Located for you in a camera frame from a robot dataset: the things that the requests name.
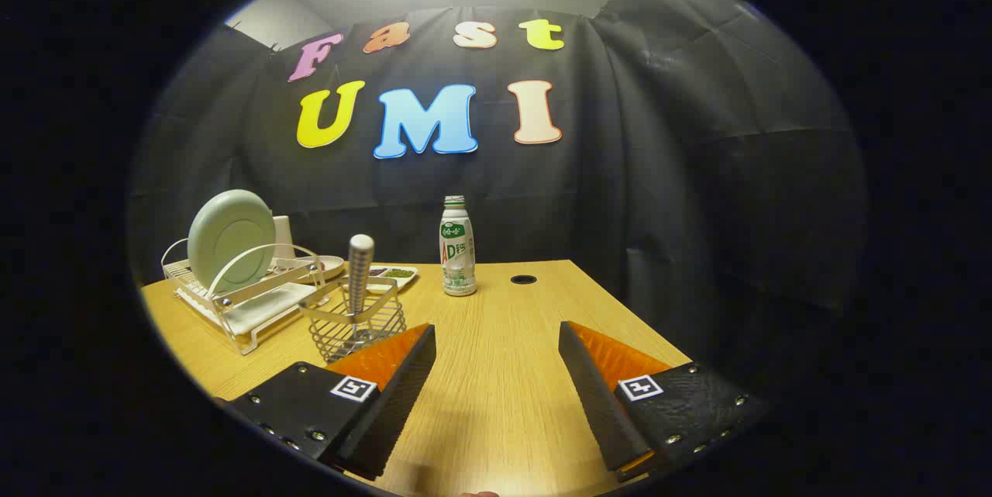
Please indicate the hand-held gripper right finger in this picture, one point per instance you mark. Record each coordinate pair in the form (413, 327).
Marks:
(601, 412)

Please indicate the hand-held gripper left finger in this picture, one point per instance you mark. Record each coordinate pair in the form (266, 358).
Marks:
(395, 404)

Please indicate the light green plate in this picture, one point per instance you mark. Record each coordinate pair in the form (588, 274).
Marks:
(229, 237)

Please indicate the white divided dish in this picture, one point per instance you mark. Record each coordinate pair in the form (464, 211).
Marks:
(399, 274)

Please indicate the beige round plate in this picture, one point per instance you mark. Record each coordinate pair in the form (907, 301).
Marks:
(329, 264)

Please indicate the black table grommet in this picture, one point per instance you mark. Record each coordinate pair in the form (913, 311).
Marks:
(524, 279)

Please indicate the white drink bottle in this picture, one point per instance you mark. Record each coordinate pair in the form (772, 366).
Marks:
(458, 257)

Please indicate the white toaster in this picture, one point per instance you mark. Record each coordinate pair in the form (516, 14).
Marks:
(283, 237)

